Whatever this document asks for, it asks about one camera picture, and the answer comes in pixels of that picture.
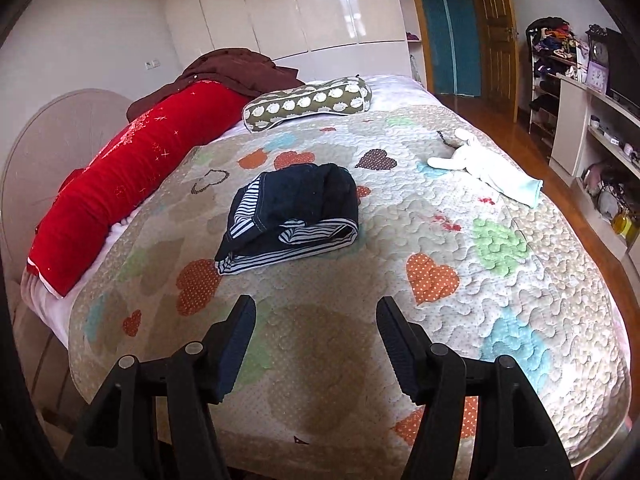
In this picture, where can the yellow bottle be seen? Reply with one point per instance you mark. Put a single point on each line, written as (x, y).
(624, 224)

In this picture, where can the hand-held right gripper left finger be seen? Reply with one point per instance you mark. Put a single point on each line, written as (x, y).
(235, 355)

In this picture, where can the glossy white wardrobe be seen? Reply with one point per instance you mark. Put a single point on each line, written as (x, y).
(280, 5)

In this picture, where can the striped pants with dark patches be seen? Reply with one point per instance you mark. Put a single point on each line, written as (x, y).
(300, 195)

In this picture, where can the wooden door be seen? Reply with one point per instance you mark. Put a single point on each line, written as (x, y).
(495, 50)

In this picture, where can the white wall socket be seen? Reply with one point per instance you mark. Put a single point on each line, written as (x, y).
(152, 65)

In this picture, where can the black television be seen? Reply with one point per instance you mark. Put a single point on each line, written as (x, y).
(625, 70)

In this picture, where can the beige round headboard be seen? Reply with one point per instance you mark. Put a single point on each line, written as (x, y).
(50, 135)

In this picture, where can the shoe rack with shoes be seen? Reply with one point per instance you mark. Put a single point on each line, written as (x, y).
(545, 85)

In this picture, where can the purple desk clock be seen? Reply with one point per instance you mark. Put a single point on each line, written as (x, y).
(597, 80)

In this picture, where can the quilted heart-pattern bedspread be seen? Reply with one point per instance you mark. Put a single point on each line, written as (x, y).
(350, 285)

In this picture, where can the brown blanket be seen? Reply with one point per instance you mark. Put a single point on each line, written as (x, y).
(235, 70)

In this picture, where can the white round object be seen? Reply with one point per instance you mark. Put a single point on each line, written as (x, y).
(607, 206)

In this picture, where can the white plush rabbit comforter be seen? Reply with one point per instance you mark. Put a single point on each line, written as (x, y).
(500, 172)

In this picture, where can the green patterned pillow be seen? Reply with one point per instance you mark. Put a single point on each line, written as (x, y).
(305, 102)

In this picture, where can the pale bed sheet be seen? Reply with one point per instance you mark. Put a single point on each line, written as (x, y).
(390, 90)

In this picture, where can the teal door panel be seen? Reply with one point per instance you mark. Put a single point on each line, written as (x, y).
(450, 35)

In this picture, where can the beige desk shelf unit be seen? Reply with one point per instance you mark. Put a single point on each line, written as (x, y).
(575, 120)

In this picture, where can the red bolster pillow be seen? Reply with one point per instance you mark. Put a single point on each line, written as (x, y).
(125, 170)

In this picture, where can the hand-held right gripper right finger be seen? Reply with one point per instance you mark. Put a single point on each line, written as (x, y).
(397, 350)

